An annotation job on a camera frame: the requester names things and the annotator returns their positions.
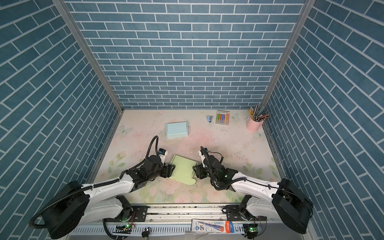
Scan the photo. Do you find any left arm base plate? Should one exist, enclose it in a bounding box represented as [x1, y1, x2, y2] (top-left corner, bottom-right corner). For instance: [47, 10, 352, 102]
[106, 206, 149, 223]

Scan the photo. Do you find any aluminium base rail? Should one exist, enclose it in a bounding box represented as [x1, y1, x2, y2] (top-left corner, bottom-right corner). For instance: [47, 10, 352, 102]
[61, 204, 316, 240]

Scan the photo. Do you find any red white blue package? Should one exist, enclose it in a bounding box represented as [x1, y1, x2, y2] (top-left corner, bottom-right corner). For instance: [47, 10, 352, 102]
[192, 219, 235, 234]

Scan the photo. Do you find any light green paper box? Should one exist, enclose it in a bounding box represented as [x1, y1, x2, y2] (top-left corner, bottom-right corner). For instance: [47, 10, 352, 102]
[170, 155, 197, 186]

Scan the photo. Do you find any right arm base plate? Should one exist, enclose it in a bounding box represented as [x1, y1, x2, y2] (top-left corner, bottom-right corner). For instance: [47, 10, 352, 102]
[222, 205, 267, 222]

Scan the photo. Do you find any coloured marker pack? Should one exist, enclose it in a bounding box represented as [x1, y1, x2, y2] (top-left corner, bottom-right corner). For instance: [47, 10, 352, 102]
[216, 110, 230, 126]

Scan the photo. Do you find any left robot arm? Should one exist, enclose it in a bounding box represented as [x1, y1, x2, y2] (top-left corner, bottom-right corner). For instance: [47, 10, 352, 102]
[29, 155, 175, 240]

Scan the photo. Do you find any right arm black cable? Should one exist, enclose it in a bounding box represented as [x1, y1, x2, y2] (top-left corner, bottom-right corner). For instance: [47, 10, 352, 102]
[199, 146, 280, 191]

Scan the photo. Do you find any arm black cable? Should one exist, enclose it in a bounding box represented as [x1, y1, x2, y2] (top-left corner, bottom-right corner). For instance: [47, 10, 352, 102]
[199, 146, 280, 191]
[119, 135, 160, 179]

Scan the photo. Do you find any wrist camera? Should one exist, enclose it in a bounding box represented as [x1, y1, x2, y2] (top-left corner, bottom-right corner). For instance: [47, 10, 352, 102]
[198, 150, 207, 168]
[157, 148, 168, 165]

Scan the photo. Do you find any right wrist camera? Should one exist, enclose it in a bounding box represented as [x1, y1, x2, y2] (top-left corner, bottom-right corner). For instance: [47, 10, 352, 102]
[198, 150, 207, 168]

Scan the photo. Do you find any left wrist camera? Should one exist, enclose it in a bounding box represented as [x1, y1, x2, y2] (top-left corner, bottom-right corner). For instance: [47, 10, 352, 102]
[157, 148, 168, 165]

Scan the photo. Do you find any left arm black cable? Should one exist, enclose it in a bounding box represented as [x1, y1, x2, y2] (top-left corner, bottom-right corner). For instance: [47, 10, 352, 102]
[119, 135, 160, 179]

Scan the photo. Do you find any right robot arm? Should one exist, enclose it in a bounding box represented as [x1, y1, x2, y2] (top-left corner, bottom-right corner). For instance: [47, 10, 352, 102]
[193, 155, 314, 234]

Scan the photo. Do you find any pink pencil cup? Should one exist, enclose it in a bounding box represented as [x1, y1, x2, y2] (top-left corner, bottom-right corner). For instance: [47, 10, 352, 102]
[246, 117, 264, 133]

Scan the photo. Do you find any light blue paper box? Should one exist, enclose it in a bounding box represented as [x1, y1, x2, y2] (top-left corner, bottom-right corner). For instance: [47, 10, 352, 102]
[166, 122, 189, 140]

